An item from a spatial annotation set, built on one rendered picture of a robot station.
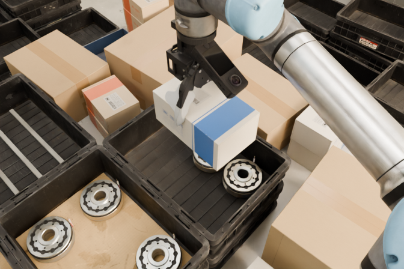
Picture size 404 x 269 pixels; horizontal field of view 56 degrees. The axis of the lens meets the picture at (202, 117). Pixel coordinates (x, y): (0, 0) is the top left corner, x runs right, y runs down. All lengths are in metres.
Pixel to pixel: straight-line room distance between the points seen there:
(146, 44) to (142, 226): 0.64
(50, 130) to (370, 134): 0.92
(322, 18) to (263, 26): 1.96
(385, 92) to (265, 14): 1.43
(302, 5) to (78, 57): 1.61
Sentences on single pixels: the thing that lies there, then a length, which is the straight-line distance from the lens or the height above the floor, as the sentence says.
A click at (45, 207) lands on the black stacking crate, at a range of 1.03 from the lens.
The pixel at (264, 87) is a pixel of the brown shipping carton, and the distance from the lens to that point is 1.23.
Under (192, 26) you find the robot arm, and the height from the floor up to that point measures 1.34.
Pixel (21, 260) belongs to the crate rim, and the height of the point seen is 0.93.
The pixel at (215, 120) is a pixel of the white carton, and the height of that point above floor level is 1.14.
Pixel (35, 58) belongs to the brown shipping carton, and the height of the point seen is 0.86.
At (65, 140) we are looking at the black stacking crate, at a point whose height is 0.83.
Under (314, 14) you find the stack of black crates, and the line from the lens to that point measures 2.52.
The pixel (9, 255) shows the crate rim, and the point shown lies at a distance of 0.92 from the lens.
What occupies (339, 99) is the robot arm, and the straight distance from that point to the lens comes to 0.57.
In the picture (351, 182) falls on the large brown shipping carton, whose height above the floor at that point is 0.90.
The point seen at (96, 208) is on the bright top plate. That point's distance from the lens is 0.98.
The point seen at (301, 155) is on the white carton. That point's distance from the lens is 1.22.
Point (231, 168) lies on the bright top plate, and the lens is 1.01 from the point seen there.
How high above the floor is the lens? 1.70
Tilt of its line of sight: 49 degrees down
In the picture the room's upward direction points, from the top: straight up
